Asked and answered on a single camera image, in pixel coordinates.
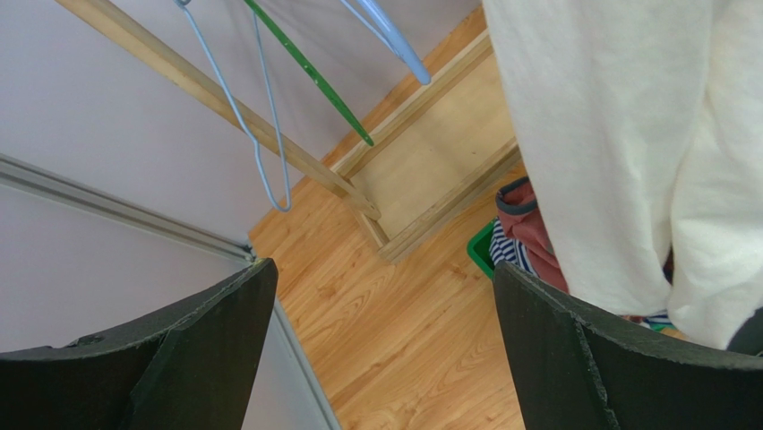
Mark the light blue plastic hanger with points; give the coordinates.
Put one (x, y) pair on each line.
(373, 17)

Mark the green plastic tray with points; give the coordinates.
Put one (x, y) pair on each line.
(478, 249)

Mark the maroon tank top dark trim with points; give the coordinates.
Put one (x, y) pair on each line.
(522, 223)

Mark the blue white striped tank top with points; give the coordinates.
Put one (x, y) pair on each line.
(505, 249)

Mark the green plastic hanger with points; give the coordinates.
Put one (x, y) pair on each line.
(307, 66)

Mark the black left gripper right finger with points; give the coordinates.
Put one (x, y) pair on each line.
(576, 366)

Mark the wooden clothes rack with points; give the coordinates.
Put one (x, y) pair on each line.
(436, 146)

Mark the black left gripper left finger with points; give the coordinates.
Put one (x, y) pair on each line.
(188, 365)

